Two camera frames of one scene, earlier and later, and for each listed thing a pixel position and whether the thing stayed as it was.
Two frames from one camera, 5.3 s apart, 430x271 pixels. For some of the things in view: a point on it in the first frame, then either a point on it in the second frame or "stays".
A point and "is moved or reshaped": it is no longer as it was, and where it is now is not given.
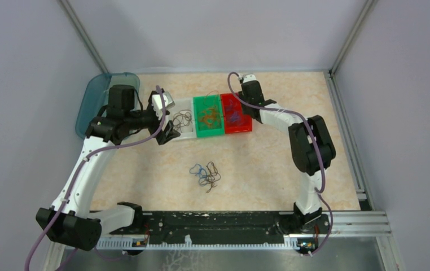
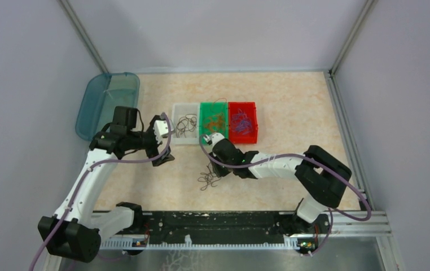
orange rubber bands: [210, 116] is moved or reshaped
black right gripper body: [241, 95] to [223, 172]
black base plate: [224, 227] stays
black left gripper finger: [168, 134] to [167, 157]
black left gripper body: [152, 121] to [145, 140]
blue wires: [235, 117] to [241, 123]
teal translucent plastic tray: [92, 94] stays
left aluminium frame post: [83, 34] stays
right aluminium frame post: [365, 13] stays
